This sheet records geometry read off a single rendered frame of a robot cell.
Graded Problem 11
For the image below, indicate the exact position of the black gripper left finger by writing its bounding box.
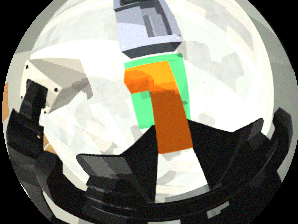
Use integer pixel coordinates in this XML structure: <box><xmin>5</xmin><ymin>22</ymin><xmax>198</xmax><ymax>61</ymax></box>
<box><xmin>76</xmin><ymin>125</ymin><xmax>158</xmax><ymax>204</ymax></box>

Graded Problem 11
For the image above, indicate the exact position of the orange l-shaped part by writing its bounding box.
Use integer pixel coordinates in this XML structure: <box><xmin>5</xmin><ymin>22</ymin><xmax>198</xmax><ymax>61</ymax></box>
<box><xmin>124</xmin><ymin>60</ymin><xmax>193</xmax><ymax>155</ymax></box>

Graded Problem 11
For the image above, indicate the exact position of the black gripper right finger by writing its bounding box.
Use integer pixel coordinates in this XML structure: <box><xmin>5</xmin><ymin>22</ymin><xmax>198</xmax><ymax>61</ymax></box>
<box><xmin>188</xmin><ymin>117</ymin><xmax>263</xmax><ymax>190</ymax></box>

